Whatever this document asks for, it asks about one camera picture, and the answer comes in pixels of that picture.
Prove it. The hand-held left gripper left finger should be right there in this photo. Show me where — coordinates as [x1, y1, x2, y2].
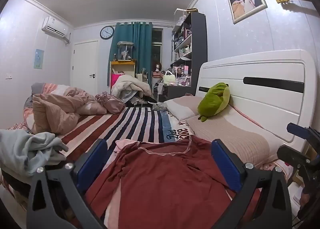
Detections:
[26, 138, 108, 229]

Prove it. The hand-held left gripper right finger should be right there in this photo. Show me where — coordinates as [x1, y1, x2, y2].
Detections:
[211, 139, 293, 229]

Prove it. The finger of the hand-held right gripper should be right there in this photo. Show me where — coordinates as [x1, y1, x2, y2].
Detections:
[287, 122, 313, 142]
[277, 145, 308, 167]

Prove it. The red knit top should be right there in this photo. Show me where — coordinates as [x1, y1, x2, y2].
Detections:
[84, 135, 265, 229]

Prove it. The beige pillow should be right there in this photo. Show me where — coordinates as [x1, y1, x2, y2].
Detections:
[186, 105, 293, 169]
[165, 95, 204, 121]

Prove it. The striped bed sheet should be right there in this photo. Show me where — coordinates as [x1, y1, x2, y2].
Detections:
[5, 105, 195, 162]

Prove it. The pink satin cloth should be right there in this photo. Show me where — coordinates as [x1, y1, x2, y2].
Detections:
[95, 91, 125, 115]

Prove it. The green plush toy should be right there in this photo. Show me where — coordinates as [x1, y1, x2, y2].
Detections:
[197, 82, 231, 122]

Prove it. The grey cloth pile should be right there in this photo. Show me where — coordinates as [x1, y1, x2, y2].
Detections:
[0, 129, 69, 177]

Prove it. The pink duvet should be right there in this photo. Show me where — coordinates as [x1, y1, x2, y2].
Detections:
[24, 83, 110, 134]

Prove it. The white bed headboard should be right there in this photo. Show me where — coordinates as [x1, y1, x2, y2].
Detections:
[195, 49, 318, 149]

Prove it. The pile of white bedding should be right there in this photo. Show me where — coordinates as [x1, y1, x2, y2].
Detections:
[111, 74, 153, 102]

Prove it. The dark desk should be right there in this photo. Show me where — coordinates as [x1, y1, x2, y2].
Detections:
[157, 79, 198, 102]

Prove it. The white door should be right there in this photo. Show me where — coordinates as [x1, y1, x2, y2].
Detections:
[70, 40, 100, 89]

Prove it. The pale yellow handbag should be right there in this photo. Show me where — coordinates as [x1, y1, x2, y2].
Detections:
[162, 70, 176, 84]

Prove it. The yellow shelf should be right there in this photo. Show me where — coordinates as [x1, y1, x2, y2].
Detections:
[110, 60, 137, 87]

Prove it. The glass display case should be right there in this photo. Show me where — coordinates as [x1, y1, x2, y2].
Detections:
[117, 41, 134, 61]

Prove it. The dark bookshelf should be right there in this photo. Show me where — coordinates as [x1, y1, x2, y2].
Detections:
[171, 8, 208, 97]

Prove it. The teal curtain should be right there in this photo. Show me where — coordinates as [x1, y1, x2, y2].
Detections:
[107, 21, 153, 92]

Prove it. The window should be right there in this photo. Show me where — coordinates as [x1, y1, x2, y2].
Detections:
[151, 29, 164, 69]

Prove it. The white air conditioner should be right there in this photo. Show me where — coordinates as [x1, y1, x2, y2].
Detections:
[41, 16, 71, 44]

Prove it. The blue wall poster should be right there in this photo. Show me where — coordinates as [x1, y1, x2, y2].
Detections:
[34, 49, 45, 69]

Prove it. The round wall clock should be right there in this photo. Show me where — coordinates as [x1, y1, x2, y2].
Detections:
[100, 26, 115, 39]

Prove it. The framed wall picture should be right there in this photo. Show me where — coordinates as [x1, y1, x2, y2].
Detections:
[228, 0, 268, 24]

